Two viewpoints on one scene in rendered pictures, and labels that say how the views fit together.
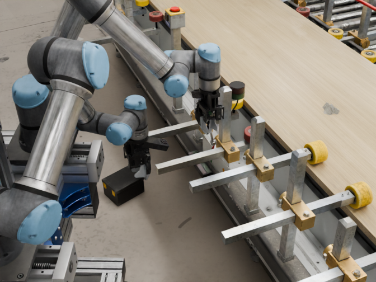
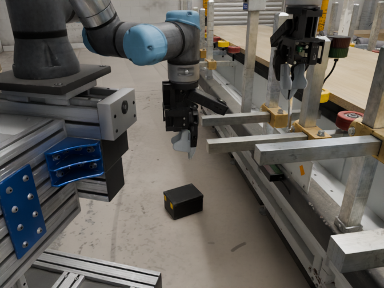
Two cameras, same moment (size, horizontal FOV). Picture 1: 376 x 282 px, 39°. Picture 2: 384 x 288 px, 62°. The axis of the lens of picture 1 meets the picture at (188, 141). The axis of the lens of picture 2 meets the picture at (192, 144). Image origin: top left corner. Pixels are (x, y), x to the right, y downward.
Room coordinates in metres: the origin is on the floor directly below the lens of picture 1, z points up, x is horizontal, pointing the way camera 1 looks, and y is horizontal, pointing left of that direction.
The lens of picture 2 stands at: (0.80, 0.01, 1.22)
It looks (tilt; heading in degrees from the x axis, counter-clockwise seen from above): 26 degrees down; 12
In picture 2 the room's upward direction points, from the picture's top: straight up
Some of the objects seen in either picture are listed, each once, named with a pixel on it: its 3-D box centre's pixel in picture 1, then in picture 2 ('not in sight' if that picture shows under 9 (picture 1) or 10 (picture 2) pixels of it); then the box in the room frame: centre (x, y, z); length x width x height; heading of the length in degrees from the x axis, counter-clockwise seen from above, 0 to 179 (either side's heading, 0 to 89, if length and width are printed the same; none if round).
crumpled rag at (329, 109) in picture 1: (330, 107); not in sight; (1.86, -0.60, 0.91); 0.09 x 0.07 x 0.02; 178
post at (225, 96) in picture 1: (224, 139); (307, 123); (1.71, -0.15, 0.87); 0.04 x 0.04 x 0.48; 22
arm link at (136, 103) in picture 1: (135, 112); (182, 37); (1.53, 0.18, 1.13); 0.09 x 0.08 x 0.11; 158
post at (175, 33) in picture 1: (176, 70); (248, 68); (2.18, 0.05, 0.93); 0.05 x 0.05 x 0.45; 22
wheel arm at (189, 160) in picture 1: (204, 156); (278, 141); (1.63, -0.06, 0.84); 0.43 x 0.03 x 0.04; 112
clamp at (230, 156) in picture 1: (227, 147); (310, 135); (1.69, -0.16, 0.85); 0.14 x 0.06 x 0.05; 22
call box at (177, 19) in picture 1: (175, 18); (254, 2); (2.18, 0.04, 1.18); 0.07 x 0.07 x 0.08; 22
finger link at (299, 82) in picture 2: (212, 125); (299, 82); (1.59, -0.09, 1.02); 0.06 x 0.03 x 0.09; 22
